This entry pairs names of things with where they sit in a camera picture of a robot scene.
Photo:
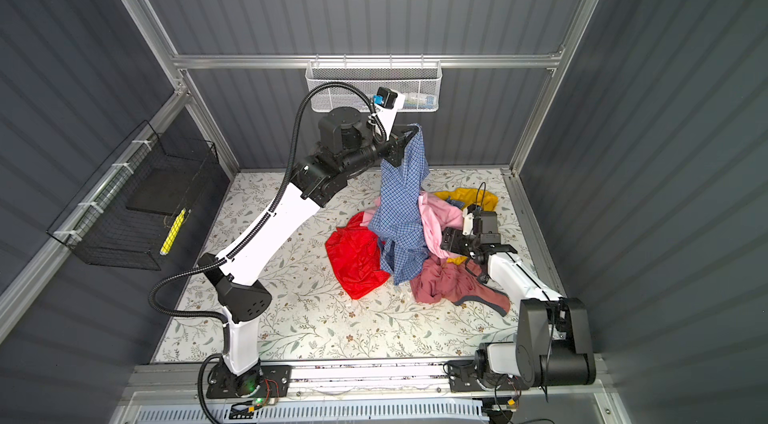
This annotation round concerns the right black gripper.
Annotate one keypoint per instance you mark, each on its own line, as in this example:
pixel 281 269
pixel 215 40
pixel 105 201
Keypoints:
pixel 454 236

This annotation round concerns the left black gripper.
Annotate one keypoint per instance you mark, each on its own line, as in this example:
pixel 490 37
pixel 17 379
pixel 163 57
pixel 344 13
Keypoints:
pixel 393 145

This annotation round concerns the pink cloth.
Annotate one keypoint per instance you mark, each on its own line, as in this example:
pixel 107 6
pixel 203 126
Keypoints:
pixel 410 227

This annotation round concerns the blue checkered shirt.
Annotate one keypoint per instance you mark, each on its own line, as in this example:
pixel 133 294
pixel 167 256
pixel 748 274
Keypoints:
pixel 407 179

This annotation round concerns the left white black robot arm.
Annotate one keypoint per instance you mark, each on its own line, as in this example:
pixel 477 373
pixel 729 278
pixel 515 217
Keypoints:
pixel 349 145

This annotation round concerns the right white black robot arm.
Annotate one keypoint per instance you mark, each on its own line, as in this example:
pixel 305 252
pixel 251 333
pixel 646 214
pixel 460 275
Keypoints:
pixel 553 345

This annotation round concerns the maroon cloth grey trim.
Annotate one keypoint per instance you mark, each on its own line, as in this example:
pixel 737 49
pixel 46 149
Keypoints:
pixel 442 280

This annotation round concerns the mustard yellow cloth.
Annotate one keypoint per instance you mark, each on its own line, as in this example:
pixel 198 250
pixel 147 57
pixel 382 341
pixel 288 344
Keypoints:
pixel 468 196

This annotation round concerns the red cloth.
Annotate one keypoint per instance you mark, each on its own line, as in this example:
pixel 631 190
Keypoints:
pixel 355 257

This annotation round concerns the tubes inside white basket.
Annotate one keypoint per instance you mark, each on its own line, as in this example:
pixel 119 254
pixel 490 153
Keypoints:
pixel 420 102

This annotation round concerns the floral table mat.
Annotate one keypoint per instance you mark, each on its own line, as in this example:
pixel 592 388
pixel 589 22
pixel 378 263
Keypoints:
pixel 311 316

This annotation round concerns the white ventilation grille strip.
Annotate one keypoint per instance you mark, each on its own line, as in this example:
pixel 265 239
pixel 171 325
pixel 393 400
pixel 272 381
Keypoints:
pixel 362 411

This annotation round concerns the yellow green marker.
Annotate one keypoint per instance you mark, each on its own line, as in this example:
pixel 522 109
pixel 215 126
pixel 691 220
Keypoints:
pixel 173 232

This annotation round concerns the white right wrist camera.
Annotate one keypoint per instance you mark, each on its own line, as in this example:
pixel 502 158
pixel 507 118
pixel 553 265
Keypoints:
pixel 472 219

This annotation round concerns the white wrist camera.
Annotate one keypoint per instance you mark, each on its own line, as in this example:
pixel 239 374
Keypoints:
pixel 472 219
pixel 387 104

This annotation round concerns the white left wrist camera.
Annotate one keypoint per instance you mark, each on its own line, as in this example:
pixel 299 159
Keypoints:
pixel 387 104

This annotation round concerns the white wire mesh basket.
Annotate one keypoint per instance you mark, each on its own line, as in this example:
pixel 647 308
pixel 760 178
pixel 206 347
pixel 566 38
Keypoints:
pixel 367 75

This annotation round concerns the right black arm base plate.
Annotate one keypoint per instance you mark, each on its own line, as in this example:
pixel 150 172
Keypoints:
pixel 464 377

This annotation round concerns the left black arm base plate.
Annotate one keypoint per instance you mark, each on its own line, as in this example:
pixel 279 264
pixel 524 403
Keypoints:
pixel 264 381

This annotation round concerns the black wire basket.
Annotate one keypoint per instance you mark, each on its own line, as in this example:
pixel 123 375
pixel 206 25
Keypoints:
pixel 123 218

